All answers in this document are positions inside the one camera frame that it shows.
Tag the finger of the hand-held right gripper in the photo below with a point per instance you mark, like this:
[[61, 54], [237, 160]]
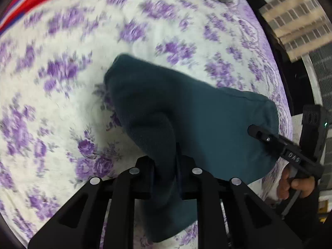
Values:
[[264, 136]]

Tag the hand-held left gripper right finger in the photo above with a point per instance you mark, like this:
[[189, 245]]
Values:
[[187, 177]]

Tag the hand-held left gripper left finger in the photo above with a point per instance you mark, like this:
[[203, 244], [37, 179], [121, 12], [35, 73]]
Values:
[[145, 177]]

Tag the teal pants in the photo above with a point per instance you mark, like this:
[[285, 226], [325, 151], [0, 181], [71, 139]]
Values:
[[181, 114]]

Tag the person's right forearm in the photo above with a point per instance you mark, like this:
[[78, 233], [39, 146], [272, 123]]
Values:
[[306, 217]]

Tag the person's right hand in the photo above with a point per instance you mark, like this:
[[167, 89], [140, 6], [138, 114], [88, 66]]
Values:
[[302, 186]]

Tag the grey mesh panel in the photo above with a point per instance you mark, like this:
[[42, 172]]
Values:
[[321, 75]]

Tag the purple floral bedsheet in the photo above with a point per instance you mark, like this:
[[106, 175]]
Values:
[[77, 101]]

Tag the beige brick-patterned panel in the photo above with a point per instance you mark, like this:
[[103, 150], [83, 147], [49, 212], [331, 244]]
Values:
[[298, 23]]

